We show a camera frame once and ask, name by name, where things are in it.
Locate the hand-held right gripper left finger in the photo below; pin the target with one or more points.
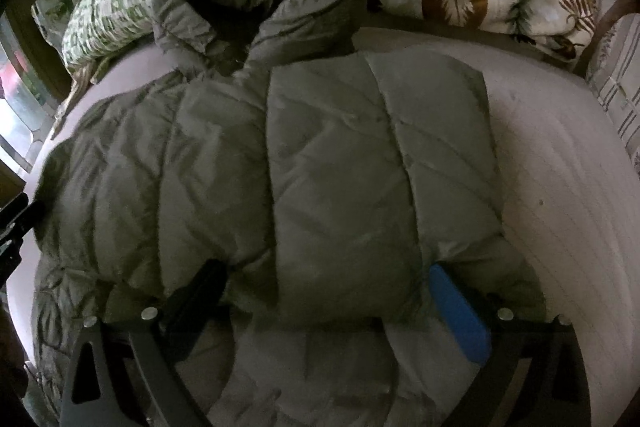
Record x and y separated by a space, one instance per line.
200 292

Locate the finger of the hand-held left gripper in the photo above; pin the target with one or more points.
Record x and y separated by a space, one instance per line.
22 219

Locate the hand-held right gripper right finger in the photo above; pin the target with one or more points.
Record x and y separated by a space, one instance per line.
457 312

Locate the olive green puffer jacket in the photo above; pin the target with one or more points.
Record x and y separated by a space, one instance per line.
325 167

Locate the window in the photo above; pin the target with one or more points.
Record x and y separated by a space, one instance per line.
20 107

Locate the green patterned pillow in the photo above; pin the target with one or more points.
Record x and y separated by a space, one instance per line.
107 19

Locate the striped pillow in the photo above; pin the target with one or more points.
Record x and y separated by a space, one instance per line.
617 77

